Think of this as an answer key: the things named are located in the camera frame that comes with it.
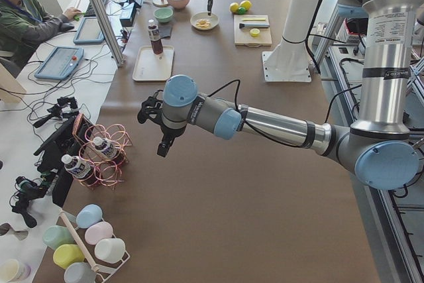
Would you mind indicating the white round plate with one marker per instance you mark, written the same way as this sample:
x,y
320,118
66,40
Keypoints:
x,y
213,18

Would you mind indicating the braided donut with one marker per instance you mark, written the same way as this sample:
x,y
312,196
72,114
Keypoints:
x,y
203,23

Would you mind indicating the dark tea bottle on tray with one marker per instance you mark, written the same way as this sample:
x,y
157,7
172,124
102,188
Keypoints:
x,y
155,39

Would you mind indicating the cream rectangular tray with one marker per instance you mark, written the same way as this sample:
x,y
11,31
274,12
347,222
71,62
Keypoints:
x,y
151,67

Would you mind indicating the yellow lemon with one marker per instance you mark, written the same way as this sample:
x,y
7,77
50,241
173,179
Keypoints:
x,y
234,7
246,4

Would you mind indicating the green lime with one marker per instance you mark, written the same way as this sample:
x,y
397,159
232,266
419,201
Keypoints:
x,y
241,11

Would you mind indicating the yellow plastic knife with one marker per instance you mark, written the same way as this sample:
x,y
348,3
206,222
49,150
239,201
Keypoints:
x,y
254,19

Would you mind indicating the green bowl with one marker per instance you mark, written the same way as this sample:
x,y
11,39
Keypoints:
x,y
164,14

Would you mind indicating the wooden cutting board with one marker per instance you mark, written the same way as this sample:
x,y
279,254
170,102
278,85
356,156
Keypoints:
x,y
242,36

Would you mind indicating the half lemon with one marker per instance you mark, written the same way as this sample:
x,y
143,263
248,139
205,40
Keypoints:
x,y
254,32

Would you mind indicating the tea bottle in rack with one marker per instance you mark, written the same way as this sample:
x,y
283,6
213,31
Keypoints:
x,y
78,167
105,148

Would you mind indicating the pale cup on rack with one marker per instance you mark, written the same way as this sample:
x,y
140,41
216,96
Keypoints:
x,y
110,250

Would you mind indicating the blue teach pendant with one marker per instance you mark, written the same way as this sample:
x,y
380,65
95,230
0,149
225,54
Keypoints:
x,y
60,64
89,32

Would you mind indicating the seated person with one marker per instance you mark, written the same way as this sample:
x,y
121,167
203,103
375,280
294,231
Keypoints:
x,y
25,24

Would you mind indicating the copper wire bottle rack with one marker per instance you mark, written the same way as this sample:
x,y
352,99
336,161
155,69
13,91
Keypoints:
x,y
106,172

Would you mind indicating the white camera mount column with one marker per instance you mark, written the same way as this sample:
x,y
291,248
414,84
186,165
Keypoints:
x,y
289,61

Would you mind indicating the aluminium frame post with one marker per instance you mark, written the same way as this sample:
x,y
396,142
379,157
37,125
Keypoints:
x,y
107,31

